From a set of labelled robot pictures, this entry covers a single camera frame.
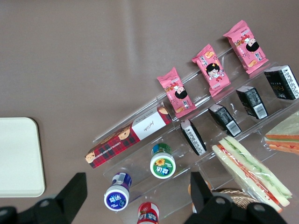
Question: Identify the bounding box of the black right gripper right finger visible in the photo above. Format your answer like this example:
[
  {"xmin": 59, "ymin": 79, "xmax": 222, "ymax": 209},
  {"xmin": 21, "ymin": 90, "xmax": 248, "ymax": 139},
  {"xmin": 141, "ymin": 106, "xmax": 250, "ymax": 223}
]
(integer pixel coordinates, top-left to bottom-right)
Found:
[{"xmin": 184, "ymin": 172, "xmax": 288, "ymax": 224}]

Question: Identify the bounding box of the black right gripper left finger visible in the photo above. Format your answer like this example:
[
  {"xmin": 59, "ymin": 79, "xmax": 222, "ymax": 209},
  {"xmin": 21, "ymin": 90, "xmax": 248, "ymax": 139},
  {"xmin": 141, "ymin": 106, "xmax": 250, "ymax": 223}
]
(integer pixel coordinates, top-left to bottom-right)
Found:
[{"xmin": 0, "ymin": 172, "xmax": 88, "ymax": 224}]

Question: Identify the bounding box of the plastic triangle sandwich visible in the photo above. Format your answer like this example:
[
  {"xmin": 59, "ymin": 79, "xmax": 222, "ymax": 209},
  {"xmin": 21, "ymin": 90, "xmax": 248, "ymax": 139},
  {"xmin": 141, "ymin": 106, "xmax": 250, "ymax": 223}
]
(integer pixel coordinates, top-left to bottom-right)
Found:
[
  {"xmin": 263, "ymin": 111, "xmax": 299, "ymax": 156},
  {"xmin": 211, "ymin": 135, "xmax": 293, "ymax": 213}
]

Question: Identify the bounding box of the cream rectangular tray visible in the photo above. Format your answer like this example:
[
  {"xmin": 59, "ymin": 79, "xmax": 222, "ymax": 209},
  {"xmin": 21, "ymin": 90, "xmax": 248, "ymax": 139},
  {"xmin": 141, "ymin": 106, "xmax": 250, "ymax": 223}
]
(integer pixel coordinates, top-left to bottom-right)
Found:
[{"xmin": 0, "ymin": 117, "xmax": 45, "ymax": 198}]

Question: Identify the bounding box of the shallow wicker basket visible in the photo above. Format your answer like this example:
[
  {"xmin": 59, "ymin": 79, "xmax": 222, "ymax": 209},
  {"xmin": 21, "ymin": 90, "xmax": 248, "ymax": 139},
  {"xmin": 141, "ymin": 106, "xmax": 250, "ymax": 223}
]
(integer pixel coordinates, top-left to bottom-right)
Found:
[{"xmin": 211, "ymin": 188, "xmax": 260, "ymax": 210}]

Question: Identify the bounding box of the blue lid gum bottle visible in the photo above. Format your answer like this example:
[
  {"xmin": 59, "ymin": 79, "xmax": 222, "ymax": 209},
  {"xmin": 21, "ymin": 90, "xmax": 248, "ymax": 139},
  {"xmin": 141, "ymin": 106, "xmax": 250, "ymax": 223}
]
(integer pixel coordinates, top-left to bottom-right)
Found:
[{"xmin": 104, "ymin": 172, "xmax": 133, "ymax": 211}]

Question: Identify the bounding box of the clear acrylic tiered stand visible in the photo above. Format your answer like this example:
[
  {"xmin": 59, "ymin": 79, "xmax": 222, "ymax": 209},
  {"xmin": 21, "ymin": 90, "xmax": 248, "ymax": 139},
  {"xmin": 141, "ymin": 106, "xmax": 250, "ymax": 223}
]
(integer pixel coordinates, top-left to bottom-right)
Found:
[{"xmin": 92, "ymin": 50, "xmax": 299, "ymax": 224}]

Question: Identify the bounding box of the red lid gum bottle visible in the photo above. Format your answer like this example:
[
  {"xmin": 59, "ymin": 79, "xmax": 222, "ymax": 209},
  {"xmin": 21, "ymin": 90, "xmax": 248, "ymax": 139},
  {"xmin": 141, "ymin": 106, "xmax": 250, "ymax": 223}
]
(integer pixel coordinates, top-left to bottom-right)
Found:
[{"xmin": 136, "ymin": 202, "xmax": 160, "ymax": 224}]

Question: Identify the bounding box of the green lid gum bottle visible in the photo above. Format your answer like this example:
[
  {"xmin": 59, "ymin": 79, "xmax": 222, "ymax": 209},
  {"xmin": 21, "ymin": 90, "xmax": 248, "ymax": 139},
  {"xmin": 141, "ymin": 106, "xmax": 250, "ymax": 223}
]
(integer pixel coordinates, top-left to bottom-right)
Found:
[{"xmin": 149, "ymin": 143, "xmax": 176, "ymax": 179}]

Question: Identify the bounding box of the small black carton box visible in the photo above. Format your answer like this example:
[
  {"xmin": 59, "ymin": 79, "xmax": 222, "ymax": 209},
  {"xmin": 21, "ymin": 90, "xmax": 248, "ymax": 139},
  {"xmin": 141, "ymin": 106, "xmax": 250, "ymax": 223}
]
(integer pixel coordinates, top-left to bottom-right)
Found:
[
  {"xmin": 208, "ymin": 104, "xmax": 242, "ymax": 138},
  {"xmin": 180, "ymin": 119, "xmax": 207, "ymax": 156},
  {"xmin": 235, "ymin": 85, "xmax": 269, "ymax": 120},
  {"xmin": 263, "ymin": 64, "xmax": 299, "ymax": 101}
]

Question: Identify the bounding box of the red plaid cookie box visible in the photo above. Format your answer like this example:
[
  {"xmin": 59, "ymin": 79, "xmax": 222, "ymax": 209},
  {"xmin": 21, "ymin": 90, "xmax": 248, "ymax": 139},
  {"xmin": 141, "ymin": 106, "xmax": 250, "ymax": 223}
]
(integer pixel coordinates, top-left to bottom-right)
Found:
[{"xmin": 84, "ymin": 105, "xmax": 172, "ymax": 169}]

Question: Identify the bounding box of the pink cartoon snack packet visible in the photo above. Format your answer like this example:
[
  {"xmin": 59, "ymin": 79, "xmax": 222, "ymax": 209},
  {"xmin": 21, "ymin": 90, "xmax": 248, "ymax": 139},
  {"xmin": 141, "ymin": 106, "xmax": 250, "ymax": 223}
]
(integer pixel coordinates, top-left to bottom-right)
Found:
[
  {"xmin": 156, "ymin": 67, "xmax": 197, "ymax": 119},
  {"xmin": 191, "ymin": 43, "xmax": 231, "ymax": 98},
  {"xmin": 222, "ymin": 20, "xmax": 269, "ymax": 75}
]

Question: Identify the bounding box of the brown table cover sheet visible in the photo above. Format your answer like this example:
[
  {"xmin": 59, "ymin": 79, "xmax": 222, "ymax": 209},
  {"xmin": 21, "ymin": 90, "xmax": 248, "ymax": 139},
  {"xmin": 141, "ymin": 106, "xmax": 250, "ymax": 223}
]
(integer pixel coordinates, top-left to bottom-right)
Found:
[{"xmin": 0, "ymin": 0, "xmax": 299, "ymax": 224}]

